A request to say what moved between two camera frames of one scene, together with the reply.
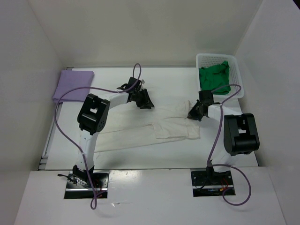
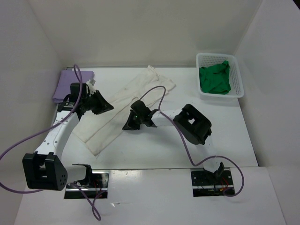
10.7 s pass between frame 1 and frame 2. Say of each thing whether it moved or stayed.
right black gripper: moved
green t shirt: stayed
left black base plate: stayed
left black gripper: moved
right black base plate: stayed
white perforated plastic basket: stayed
